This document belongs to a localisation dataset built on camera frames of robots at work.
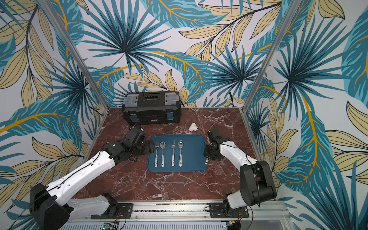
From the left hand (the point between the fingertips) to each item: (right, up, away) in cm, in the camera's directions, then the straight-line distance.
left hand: (148, 148), depth 78 cm
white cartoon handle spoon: (+5, -1, +17) cm, 18 cm away
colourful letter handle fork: (+1, -7, +14) cm, 16 cm away
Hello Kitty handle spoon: (+17, -1, +17) cm, 24 cm away
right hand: (+35, -6, +11) cm, 37 cm away
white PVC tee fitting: (+26, +11, +26) cm, 38 cm away
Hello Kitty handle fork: (+12, -8, +12) cm, 19 cm away
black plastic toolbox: (-3, +25, +20) cm, 32 cm away
